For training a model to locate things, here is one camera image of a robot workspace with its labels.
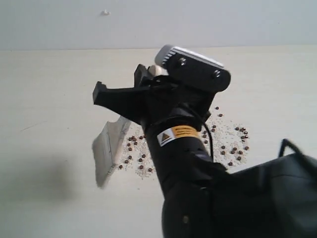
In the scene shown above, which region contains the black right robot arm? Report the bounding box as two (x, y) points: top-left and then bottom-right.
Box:
(93, 63), (317, 238)

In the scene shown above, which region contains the scattered brown pellets and rice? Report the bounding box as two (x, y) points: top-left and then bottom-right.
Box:
(118, 106), (251, 180)

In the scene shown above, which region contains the white-bristle paintbrush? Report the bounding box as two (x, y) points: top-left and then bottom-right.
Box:
(91, 64), (163, 190)

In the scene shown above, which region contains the white wall hook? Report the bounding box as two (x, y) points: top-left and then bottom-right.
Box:
(101, 9), (111, 16)

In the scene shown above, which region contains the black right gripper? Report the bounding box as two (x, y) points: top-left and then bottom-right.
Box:
(93, 63), (216, 132)

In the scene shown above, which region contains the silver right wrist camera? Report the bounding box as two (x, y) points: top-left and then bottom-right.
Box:
(155, 45), (231, 93)

